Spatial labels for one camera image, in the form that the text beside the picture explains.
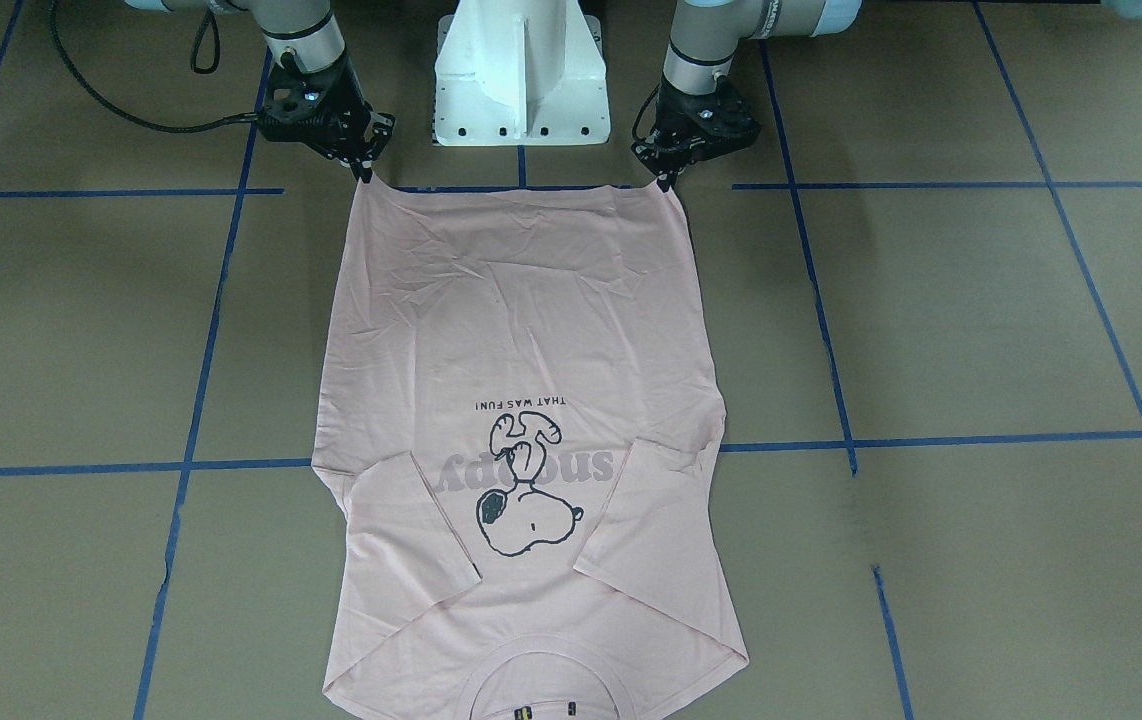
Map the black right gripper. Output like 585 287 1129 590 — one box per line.
257 50 396 184

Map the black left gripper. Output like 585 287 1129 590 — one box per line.
632 78 759 192

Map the pink Snoopy t-shirt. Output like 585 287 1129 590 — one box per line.
311 178 749 719

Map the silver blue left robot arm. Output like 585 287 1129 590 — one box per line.
650 1 1142 197

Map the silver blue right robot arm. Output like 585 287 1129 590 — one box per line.
131 1 396 182

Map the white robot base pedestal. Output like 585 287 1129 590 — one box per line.
431 1 611 147

